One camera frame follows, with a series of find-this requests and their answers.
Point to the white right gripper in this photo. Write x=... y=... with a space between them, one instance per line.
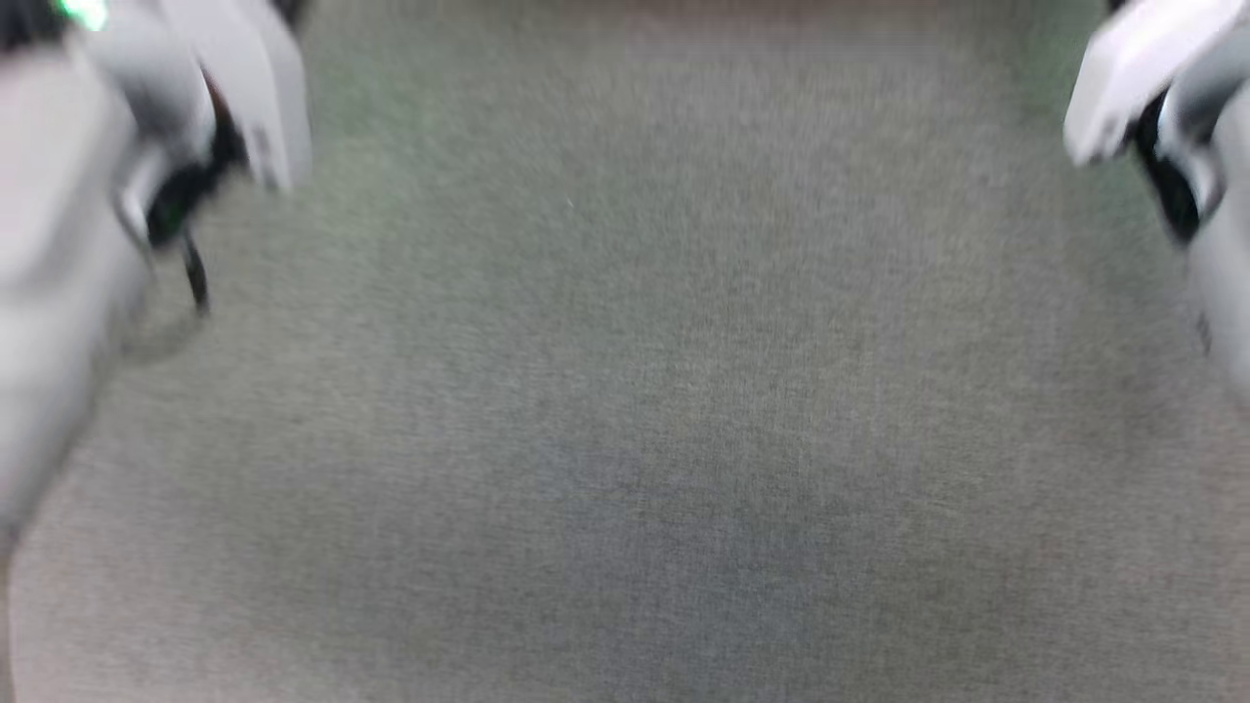
x=1133 y=68

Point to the grey fabric sofa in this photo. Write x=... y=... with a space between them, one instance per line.
x=635 y=391

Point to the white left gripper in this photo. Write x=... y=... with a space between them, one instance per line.
x=254 y=78

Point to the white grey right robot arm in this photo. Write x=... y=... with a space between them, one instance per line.
x=1226 y=254

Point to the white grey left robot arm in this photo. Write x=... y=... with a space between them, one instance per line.
x=49 y=244

